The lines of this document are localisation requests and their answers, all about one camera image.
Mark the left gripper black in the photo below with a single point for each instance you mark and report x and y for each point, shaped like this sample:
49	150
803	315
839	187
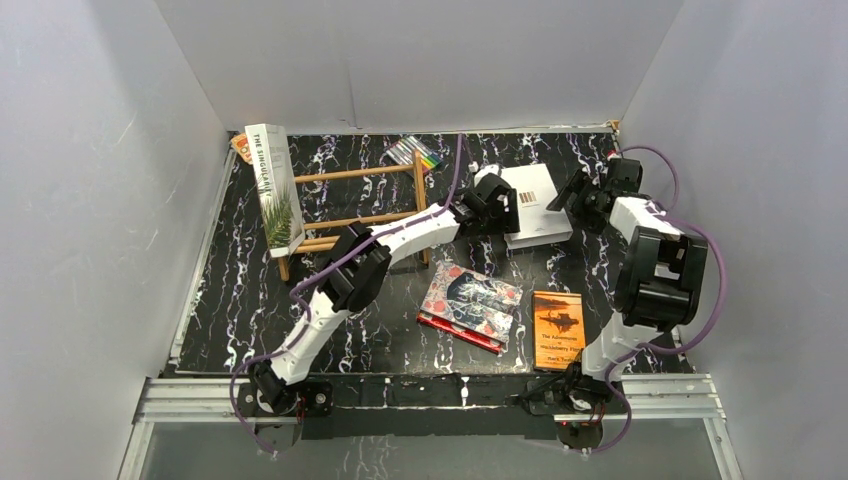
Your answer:
502	201

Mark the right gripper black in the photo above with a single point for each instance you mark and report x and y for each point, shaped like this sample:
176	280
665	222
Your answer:
585	186

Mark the white book with brown bars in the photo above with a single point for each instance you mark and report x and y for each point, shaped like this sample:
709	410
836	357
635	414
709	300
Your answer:
535	191

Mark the white palm leaf book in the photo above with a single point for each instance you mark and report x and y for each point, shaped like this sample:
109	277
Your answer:
276	188

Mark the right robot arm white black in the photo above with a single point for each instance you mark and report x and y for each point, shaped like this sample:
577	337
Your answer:
659	284

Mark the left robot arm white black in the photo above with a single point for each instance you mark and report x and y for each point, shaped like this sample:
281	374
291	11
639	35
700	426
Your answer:
355	269

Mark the pack of coloured markers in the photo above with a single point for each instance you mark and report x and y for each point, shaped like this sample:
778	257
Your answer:
405	150

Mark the floral patterned book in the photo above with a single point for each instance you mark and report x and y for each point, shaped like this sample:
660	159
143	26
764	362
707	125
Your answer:
472	300

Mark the orange Huckleberry Finn book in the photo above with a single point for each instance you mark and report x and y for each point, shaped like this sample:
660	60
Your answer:
558	329

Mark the red book under floral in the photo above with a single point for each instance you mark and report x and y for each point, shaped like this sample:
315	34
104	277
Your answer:
469	336

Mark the small orange card box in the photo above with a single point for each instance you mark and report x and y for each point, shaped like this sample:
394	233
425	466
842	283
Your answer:
240	144

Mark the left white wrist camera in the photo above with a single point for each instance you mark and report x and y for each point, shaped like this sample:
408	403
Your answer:
483	171

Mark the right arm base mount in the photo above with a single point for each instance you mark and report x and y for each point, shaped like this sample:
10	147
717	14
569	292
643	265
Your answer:
565	393

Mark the aluminium frame rail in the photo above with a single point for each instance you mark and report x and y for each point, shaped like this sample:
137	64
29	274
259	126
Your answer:
670	426

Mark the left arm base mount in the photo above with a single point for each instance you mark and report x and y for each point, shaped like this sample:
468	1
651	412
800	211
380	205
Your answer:
253	400

